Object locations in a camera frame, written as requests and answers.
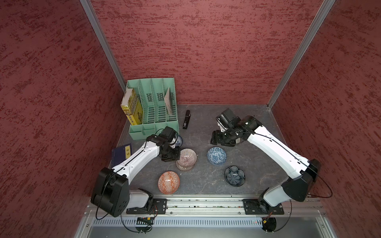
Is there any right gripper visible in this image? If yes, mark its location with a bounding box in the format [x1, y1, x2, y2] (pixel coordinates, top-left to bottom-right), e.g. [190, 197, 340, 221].
[210, 125, 238, 146]

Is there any pink striped bowl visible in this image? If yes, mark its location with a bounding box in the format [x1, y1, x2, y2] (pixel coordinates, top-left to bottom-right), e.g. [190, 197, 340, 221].
[176, 148, 197, 172]

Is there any orange white pattern bowl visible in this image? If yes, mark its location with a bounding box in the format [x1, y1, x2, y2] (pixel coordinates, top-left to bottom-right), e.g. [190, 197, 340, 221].
[158, 171, 180, 194]

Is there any dark flower-shaped bowl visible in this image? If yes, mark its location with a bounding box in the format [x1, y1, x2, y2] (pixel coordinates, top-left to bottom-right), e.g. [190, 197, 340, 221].
[224, 166, 245, 187]

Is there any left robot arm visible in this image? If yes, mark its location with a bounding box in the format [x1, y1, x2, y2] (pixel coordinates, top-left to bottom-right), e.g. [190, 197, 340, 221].
[90, 132, 180, 217]

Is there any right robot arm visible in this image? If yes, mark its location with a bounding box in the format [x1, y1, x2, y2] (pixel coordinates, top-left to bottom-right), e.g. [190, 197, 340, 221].
[211, 110, 320, 213]

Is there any blue floral rimmed bowl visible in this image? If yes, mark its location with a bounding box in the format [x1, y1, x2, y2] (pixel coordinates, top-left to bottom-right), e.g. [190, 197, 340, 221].
[175, 135, 183, 147]

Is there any blue swirl pattern bowl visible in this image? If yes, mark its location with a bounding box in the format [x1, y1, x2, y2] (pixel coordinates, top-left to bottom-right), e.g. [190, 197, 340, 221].
[207, 147, 227, 165]

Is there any black stapler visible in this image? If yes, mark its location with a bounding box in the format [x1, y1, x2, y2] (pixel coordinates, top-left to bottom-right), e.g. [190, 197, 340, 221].
[183, 110, 191, 130]

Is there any dark blue book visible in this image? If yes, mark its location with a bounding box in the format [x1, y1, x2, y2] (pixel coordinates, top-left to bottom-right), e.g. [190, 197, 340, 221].
[111, 143, 133, 168]

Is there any green plastic desk organizer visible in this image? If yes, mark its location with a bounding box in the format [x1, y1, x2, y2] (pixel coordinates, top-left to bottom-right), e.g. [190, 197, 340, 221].
[127, 78, 180, 140]

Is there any yellow book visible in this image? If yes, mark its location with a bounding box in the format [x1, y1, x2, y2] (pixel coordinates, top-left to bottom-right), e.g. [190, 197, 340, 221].
[121, 88, 143, 126]

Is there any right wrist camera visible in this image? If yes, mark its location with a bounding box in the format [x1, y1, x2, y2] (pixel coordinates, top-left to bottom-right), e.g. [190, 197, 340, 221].
[216, 109, 241, 131]

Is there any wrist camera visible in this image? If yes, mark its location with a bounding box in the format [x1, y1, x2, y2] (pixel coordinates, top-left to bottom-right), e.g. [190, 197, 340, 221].
[160, 127, 178, 144]
[216, 109, 241, 131]

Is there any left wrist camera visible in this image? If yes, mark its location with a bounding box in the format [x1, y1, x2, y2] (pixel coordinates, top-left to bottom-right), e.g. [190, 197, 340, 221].
[160, 127, 178, 144]

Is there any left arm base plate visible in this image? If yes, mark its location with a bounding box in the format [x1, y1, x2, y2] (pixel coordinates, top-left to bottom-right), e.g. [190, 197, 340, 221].
[126, 198, 167, 215]

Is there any aluminium mounting rail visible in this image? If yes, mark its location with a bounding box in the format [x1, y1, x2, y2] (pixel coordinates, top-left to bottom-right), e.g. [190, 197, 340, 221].
[86, 194, 325, 217]

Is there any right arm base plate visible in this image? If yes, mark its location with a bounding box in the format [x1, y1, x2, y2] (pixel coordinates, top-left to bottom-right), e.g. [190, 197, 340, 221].
[242, 199, 285, 216]

